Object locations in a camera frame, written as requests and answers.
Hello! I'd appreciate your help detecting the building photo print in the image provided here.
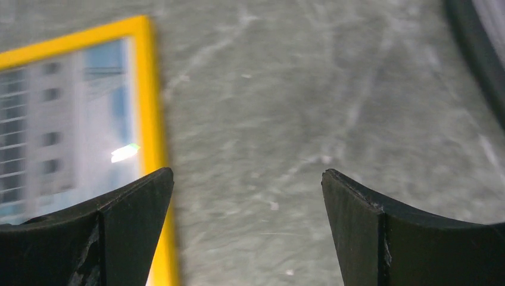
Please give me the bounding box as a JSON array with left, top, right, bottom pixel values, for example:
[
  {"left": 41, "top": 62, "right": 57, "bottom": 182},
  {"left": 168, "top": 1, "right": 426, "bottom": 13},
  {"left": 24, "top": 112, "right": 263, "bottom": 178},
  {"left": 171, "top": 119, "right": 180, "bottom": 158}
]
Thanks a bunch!
[{"left": 1, "top": 38, "right": 142, "bottom": 224}]

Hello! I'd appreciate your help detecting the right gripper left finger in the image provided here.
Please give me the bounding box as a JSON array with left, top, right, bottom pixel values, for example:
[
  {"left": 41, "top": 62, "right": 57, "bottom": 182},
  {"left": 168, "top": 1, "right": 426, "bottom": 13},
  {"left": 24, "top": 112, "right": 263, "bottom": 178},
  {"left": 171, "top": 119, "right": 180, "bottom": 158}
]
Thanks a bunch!
[{"left": 1, "top": 167, "right": 174, "bottom": 285}]

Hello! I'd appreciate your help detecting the black corrugated hose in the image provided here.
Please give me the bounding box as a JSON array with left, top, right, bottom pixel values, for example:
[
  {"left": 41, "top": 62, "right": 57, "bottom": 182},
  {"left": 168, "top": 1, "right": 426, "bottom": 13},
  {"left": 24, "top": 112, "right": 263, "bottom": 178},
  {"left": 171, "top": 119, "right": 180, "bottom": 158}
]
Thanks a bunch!
[{"left": 444, "top": 0, "right": 505, "bottom": 131}]

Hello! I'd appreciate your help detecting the yellow picture frame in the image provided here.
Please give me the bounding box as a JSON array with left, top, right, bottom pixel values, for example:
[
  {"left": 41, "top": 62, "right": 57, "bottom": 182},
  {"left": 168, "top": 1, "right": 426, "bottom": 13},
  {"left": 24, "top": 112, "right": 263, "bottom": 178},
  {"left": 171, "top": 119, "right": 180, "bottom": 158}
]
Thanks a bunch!
[{"left": 1, "top": 15, "right": 179, "bottom": 285}]

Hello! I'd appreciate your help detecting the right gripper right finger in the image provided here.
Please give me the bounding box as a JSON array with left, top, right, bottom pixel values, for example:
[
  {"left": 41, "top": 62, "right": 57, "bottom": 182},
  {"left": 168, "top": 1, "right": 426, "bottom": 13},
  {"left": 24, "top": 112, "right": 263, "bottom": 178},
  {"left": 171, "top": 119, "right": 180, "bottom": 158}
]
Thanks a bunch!
[{"left": 322, "top": 169, "right": 504, "bottom": 285}]

